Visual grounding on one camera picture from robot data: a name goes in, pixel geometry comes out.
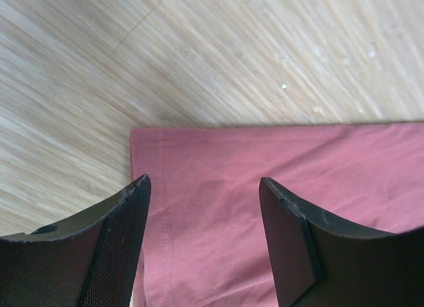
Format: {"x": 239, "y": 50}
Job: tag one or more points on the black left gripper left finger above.
{"x": 87, "y": 259}

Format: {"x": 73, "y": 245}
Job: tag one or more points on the salmon red tank top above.
{"x": 205, "y": 243}

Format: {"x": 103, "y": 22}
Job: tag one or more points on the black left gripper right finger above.
{"x": 321, "y": 259}

